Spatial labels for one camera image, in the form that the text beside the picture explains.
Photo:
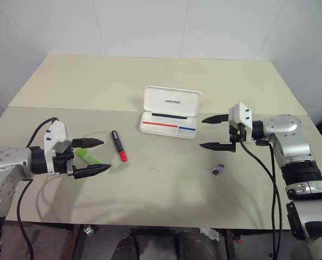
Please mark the dark rounded shape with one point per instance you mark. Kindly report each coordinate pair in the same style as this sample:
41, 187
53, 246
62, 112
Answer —
128, 249

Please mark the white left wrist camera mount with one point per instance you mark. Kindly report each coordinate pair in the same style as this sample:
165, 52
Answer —
55, 135

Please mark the black marker with red cap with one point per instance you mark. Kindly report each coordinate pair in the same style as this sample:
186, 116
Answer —
118, 146

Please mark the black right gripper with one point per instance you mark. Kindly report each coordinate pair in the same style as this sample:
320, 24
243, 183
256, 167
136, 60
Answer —
237, 132

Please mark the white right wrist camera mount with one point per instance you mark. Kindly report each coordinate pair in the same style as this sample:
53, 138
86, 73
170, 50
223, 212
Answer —
240, 112

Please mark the small red object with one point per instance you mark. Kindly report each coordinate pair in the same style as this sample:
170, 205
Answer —
240, 239

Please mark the silver metal table fitting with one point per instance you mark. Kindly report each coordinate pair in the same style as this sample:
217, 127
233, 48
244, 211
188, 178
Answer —
88, 230

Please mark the dark metal table leg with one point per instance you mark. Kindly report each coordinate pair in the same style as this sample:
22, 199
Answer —
79, 243
230, 246

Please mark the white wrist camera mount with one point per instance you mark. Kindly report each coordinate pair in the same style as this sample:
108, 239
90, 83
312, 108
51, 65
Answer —
240, 112
55, 135

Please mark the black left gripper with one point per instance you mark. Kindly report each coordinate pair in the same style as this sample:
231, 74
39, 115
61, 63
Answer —
60, 162

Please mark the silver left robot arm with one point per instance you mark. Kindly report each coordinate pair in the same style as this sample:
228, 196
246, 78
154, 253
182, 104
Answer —
3, 159

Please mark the white pen case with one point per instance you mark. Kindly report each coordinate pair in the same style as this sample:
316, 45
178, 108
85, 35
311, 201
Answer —
171, 93

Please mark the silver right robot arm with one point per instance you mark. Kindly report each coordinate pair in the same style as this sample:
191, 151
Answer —
282, 127

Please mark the crumpled white paper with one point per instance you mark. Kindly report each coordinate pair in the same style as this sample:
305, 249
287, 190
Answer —
210, 233

